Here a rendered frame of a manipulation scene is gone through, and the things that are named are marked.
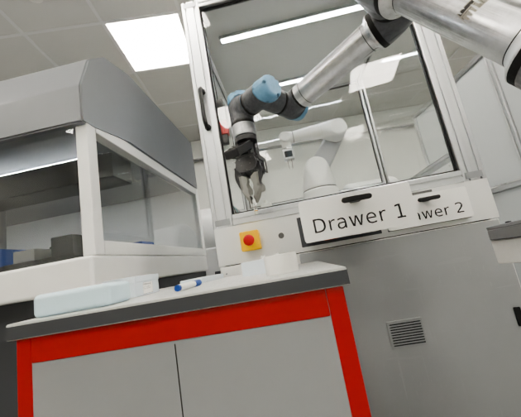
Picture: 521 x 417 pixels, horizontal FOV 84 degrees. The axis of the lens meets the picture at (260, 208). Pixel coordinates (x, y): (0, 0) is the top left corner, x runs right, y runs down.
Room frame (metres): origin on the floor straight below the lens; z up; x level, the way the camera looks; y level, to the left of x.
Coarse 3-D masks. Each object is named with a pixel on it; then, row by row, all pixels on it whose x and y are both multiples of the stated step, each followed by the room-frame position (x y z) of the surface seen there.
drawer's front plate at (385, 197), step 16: (352, 192) 0.75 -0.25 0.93; (368, 192) 0.74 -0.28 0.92; (384, 192) 0.74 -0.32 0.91; (400, 192) 0.74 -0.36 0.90; (304, 208) 0.76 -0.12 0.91; (320, 208) 0.76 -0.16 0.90; (336, 208) 0.75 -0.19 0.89; (352, 208) 0.75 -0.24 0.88; (368, 208) 0.75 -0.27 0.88; (384, 208) 0.74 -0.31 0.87; (304, 224) 0.76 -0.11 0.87; (320, 224) 0.76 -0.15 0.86; (336, 224) 0.75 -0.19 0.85; (368, 224) 0.75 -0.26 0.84; (384, 224) 0.74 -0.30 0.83; (400, 224) 0.74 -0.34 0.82; (320, 240) 0.76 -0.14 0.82
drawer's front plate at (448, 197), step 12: (432, 192) 1.03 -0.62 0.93; (444, 192) 1.03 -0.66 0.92; (456, 192) 1.02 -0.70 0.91; (420, 204) 1.04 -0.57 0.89; (432, 204) 1.03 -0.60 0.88; (444, 204) 1.03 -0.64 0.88; (456, 204) 1.02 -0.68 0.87; (468, 204) 1.02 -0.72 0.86; (420, 216) 1.04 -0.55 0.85; (432, 216) 1.03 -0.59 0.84; (444, 216) 1.03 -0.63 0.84; (456, 216) 1.03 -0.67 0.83; (468, 216) 1.02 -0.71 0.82; (396, 228) 1.04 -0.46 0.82
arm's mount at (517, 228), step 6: (504, 222) 0.48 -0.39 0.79; (510, 222) 0.46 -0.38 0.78; (516, 222) 0.45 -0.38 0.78; (486, 228) 0.49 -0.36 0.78; (492, 228) 0.48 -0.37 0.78; (498, 228) 0.48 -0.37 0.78; (504, 228) 0.47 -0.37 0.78; (510, 228) 0.46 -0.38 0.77; (516, 228) 0.45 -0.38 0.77; (492, 234) 0.49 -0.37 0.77; (498, 234) 0.48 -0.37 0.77; (504, 234) 0.47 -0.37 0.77; (510, 234) 0.46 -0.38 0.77; (516, 234) 0.46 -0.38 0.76
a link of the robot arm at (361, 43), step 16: (368, 16) 0.62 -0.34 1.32; (352, 32) 0.67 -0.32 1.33; (368, 32) 0.63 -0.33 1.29; (384, 32) 0.61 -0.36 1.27; (400, 32) 0.61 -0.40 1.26; (336, 48) 0.70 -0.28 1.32; (352, 48) 0.67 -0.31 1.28; (368, 48) 0.66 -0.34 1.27; (384, 48) 0.66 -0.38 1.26; (320, 64) 0.74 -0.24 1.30; (336, 64) 0.71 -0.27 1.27; (352, 64) 0.70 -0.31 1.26; (304, 80) 0.78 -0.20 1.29; (320, 80) 0.75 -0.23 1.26; (336, 80) 0.75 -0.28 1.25; (288, 96) 0.82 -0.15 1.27; (304, 96) 0.80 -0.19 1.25; (288, 112) 0.85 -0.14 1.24; (304, 112) 0.88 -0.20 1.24
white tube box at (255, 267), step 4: (256, 260) 0.79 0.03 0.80; (260, 260) 0.79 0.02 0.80; (244, 264) 0.81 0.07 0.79; (248, 264) 0.80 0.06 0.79; (252, 264) 0.80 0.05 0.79; (256, 264) 0.80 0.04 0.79; (260, 264) 0.79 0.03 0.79; (264, 264) 0.79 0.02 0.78; (244, 268) 0.81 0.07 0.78; (248, 268) 0.80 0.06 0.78; (252, 268) 0.80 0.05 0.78; (256, 268) 0.80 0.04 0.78; (260, 268) 0.79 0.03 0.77; (264, 268) 0.79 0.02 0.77; (244, 272) 0.81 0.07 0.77; (248, 272) 0.80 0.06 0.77; (252, 272) 0.80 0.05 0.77; (256, 272) 0.80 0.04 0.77; (260, 272) 0.79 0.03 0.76; (264, 272) 0.79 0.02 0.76; (244, 276) 0.81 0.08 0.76
